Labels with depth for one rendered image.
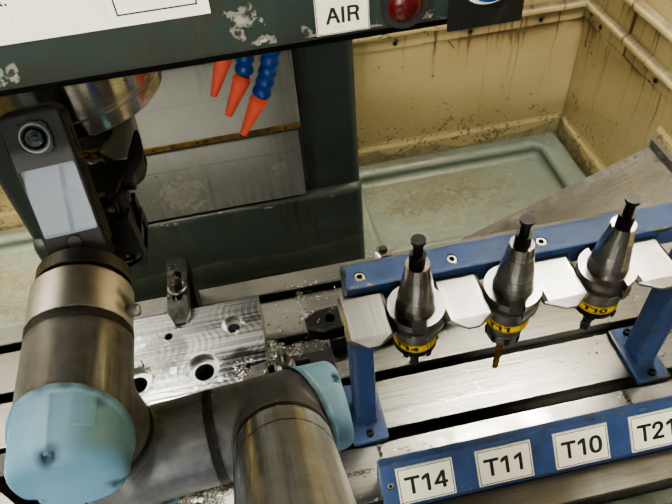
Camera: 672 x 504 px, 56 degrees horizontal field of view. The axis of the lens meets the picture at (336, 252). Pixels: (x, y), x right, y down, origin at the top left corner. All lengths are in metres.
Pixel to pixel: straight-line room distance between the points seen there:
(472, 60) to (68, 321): 1.40
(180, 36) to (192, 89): 0.76
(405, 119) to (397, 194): 0.20
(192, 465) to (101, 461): 0.10
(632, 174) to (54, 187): 1.26
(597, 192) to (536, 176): 0.37
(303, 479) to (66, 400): 0.15
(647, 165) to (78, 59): 1.33
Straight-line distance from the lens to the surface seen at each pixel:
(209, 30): 0.36
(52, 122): 0.50
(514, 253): 0.66
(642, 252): 0.80
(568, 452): 0.95
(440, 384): 1.01
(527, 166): 1.88
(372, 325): 0.68
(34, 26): 0.37
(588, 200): 1.51
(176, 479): 0.51
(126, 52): 0.37
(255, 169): 1.24
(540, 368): 1.05
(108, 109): 0.55
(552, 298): 0.72
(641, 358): 1.07
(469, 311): 0.70
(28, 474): 0.43
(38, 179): 0.51
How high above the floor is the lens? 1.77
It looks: 48 degrees down
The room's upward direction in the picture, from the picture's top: 6 degrees counter-clockwise
